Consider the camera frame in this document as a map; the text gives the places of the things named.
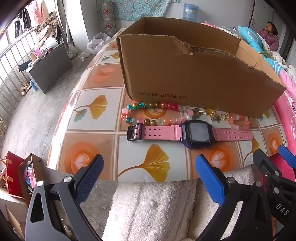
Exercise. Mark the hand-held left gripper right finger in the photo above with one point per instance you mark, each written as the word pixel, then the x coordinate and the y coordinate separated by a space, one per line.
pixel 208 183

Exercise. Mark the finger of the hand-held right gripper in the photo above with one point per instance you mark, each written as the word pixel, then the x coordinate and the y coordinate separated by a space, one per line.
pixel 288 156
pixel 266 165

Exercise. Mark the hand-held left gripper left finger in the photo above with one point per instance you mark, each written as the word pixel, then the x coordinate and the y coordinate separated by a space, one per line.
pixel 90 178

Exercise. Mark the gold butterfly charm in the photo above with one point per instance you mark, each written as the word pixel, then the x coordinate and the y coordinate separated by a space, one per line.
pixel 217 118

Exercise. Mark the small gold flower charm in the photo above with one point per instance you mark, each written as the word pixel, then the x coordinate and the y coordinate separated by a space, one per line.
pixel 211 113

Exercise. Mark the brown cardboard box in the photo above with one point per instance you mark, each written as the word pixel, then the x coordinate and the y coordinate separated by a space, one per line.
pixel 185 76

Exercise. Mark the pink floral blanket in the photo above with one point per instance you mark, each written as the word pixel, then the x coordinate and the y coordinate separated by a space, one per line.
pixel 286 111

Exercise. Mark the brown paper bag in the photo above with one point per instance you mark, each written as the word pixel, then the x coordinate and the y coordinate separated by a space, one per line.
pixel 30 173

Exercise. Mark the white fluffy towel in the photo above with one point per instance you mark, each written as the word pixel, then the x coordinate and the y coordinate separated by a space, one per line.
pixel 150 208

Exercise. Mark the red gift bag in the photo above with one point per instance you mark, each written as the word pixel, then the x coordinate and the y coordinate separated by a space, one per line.
pixel 13 176

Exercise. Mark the white crumpled blanket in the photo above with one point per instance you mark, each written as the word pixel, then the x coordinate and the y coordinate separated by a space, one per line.
pixel 277 59

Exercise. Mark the grey cabinet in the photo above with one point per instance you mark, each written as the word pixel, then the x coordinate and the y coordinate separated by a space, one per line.
pixel 48 67

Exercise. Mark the blue patterned quilt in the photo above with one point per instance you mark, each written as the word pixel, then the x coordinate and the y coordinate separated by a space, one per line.
pixel 252 37

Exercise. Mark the metal railing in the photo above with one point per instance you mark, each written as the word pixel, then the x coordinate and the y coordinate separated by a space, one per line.
pixel 11 69

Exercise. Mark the white plastic bag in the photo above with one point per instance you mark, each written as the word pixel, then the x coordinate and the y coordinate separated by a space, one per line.
pixel 98 42

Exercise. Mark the grey floral pillow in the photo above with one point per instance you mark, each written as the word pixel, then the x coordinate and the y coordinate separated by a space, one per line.
pixel 226 29

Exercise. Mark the pile of woven clothes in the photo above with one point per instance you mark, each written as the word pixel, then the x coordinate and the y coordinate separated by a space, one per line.
pixel 49 25

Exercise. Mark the patchwork long cushion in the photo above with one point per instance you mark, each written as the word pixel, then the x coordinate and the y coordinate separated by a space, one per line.
pixel 108 20

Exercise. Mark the dark hanging jacket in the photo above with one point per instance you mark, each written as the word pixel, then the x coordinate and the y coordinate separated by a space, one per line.
pixel 22 22

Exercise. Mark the blue water jug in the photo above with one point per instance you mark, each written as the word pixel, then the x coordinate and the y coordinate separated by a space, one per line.
pixel 190 11

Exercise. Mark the pink hanging garment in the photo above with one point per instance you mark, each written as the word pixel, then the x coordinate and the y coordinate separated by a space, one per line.
pixel 39 10

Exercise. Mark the teal floral hanging cloth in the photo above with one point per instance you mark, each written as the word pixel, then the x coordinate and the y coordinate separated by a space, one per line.
pixel 138 8

